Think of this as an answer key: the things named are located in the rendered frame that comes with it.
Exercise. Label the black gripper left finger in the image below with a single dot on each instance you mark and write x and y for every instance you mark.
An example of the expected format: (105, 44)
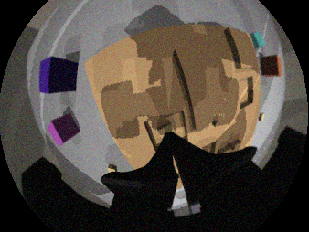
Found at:
(158, 177)

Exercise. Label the teal rectangular block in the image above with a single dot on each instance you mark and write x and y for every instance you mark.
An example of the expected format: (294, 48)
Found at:
(257, 40)

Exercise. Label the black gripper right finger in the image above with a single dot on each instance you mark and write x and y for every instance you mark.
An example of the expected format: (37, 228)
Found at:
(199, 170)

